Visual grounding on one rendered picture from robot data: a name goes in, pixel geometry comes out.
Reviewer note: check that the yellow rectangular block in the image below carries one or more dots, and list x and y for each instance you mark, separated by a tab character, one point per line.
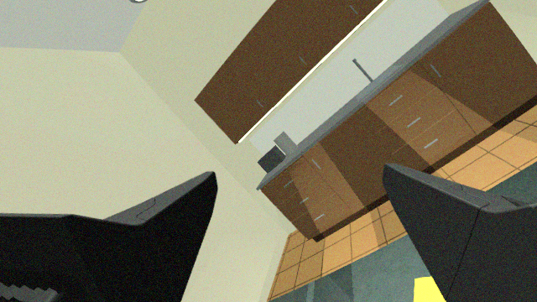
426	291

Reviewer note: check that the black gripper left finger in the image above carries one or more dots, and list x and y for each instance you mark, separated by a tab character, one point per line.
143	254

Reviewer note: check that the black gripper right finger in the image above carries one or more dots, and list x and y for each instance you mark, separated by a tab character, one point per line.
477	246

